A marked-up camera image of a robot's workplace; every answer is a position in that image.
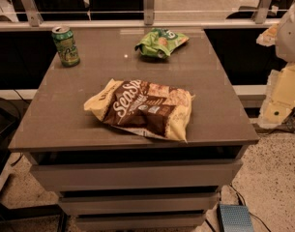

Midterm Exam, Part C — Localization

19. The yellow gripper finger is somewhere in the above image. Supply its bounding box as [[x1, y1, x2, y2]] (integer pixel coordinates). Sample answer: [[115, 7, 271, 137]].
[[258, 64, 295, 129], [256, 24, 278, 46]]

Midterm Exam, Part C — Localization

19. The green rice chip bag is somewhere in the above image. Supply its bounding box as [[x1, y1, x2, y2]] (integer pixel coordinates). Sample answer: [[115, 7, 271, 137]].
[[134, 28, 190, 59]]

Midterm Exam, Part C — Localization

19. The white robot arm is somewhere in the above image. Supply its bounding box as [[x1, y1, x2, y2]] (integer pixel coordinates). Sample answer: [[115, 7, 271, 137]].
[[256, 3, 295, 129]]

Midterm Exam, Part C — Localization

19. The brown SeaSalt chip bag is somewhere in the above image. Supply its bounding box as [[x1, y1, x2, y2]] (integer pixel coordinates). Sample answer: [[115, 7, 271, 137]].
[[84, 79, 193, 141]]

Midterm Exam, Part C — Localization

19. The green soda can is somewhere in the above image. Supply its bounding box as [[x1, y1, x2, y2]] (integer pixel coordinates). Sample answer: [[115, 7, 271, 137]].
[[52, 26, 80, 67]]

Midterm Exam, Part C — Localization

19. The blue grey floor box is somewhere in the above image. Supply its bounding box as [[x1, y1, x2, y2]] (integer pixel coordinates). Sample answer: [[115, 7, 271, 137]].
[[217, 204, 254, 232]]

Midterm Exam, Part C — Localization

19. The grey drawer cabinet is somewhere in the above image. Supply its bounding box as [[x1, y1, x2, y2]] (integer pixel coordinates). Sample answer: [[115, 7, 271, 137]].
[[10, 28, 257, 230]]

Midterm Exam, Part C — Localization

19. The metal railing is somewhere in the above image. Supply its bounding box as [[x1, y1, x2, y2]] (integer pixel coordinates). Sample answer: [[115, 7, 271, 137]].
[[0, 0, 295, 27]]

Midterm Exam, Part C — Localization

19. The black cable on floor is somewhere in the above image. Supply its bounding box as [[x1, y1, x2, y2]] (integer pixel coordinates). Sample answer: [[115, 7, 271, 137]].
[[228, 184, 273, 232]]

